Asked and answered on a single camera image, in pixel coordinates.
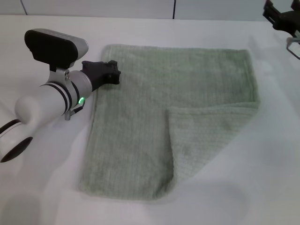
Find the light green ribbed towel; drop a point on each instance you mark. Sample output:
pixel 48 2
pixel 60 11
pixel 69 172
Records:
pixel 164 117

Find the left wrist black silver camera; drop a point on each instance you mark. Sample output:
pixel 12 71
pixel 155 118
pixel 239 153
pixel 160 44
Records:
pixel 51 47

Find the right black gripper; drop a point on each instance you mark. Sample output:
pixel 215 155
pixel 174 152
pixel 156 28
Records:
pixel 288 21

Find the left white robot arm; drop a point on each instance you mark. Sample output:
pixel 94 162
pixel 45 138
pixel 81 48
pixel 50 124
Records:
pixel 42 103

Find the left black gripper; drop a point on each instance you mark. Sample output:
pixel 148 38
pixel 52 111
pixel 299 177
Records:
pixel 97 72

